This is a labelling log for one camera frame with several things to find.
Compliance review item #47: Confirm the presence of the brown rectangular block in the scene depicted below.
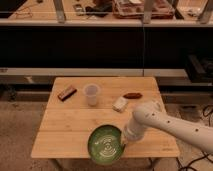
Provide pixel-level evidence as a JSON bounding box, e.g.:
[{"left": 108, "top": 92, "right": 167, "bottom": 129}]
[{"left": 58, "top": 86, "right": 77, "bottom": 101}]

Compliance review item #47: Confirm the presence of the brown sausage toy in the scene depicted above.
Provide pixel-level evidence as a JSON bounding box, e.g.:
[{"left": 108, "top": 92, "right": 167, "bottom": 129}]
[{"left": 123, "top": 93, "right": 142, "bottom": 99}]

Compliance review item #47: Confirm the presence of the wooden folding table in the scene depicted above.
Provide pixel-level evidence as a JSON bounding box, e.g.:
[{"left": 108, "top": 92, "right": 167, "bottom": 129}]
[{"left": 30, "top": 76, "right": 181, "bottom": 160}]

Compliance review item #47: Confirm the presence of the green ceramic bowl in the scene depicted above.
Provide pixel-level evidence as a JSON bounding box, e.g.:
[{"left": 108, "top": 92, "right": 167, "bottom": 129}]
[{"left": 87, "top": 125, "right": 125, "bottom": 166}]

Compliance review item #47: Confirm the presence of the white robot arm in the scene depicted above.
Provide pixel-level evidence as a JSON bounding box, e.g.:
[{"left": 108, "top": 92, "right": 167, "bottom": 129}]
[{"left": 121, "top": 101, "right": 213, "bottom": 155}]

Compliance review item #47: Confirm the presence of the wicker tray on shelf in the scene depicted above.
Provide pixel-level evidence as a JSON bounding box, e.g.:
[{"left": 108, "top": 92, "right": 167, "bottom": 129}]
[{"left": 112, "top": 0, "right": 175, "bottom": 19}]

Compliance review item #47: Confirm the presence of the clear plastic cup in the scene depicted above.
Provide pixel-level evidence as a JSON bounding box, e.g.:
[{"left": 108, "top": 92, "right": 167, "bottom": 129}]
[{"left": 83, "top": 84, "right": 100, "bottom": 106}]

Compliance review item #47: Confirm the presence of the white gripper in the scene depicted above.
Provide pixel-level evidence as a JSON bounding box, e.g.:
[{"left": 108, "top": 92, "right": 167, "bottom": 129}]
[{"left": 121, "top": 119, "right": 147, "bottom": 144}]

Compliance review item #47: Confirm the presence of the white ridged block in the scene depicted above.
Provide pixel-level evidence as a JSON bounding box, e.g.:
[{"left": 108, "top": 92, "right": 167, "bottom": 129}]
[{"left": 112, "top": 97, "right": 128, "bottom": 112}]

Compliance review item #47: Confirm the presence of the black floor cable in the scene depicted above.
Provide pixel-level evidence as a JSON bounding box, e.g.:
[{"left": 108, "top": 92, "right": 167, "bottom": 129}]
[{"left": 176, "top": 105, "right": 213, "bottom": 171}]

